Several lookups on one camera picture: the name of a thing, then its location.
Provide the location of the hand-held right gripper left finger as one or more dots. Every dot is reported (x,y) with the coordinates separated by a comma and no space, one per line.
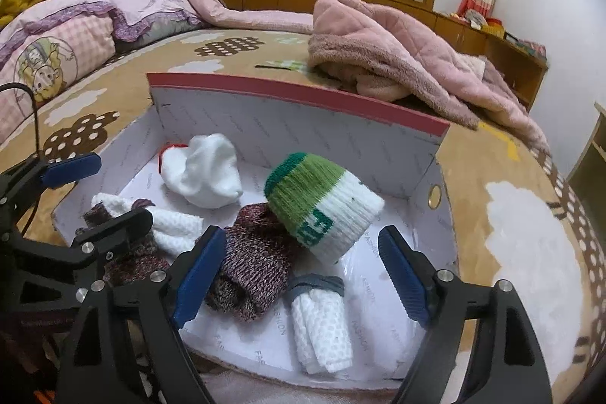
(201,271)

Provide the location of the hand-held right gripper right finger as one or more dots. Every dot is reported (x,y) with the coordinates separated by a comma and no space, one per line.
(402,276)

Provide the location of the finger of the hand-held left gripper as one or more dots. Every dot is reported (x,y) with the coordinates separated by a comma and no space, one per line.
(71,169)
(118,229)

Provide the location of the maroon knit sock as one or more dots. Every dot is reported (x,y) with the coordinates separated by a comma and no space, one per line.
(142,259)
(255,252)

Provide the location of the white sock red trim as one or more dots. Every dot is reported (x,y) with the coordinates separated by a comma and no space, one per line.
(208,177)

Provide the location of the white waffle cloth grey band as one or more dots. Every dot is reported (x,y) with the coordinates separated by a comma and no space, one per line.
(322,328)

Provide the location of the green white striped sock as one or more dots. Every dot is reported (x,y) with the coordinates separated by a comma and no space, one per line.
(326,200)

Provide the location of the red cardboard shoebox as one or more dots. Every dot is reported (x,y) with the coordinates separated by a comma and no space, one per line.
(284,110)

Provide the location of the pink cartoon pillow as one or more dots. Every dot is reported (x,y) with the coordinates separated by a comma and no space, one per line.
(71,35)

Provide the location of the purple floral pillow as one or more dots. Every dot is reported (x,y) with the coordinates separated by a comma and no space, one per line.
(161,6)

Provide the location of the light wooden shelf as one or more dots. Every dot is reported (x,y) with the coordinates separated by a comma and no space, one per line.
(589,158)

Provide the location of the pink long bolster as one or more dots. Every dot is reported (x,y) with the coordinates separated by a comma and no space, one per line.
(265,20)

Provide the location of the pink patterned box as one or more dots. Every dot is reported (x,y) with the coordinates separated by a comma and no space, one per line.
(532,49)

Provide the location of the yellow red box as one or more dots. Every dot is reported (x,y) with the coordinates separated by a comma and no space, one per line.
(492,27)

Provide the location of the floral cloth bundle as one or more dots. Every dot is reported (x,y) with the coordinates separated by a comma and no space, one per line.
(473,17)

